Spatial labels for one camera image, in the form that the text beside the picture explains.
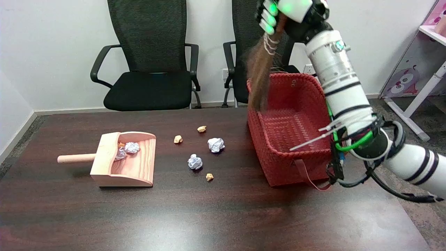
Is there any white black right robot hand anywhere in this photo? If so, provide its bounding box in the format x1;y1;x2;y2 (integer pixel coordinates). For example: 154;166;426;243
255;0;333;44

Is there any brown straw hand broom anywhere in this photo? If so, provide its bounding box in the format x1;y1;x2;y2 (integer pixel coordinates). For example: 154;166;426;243
244;14;288;112

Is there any wooden dustpan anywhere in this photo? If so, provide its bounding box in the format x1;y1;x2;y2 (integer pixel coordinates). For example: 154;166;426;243
57;131;156;188

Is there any black mesh office chair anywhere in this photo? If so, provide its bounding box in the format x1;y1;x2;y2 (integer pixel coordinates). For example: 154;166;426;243
222;0;316;108
90;0;202;112

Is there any red woven basket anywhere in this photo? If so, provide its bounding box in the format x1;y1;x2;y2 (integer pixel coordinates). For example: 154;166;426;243
247;71;345;191

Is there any pink white children's desk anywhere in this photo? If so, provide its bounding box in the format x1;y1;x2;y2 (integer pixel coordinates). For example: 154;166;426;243
379;0;446;142

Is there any green robot cable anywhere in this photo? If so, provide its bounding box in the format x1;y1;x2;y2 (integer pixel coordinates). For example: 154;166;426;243
327;105;373;152

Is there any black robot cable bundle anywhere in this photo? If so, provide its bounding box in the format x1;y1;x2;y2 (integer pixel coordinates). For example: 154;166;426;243
326;120;445;203

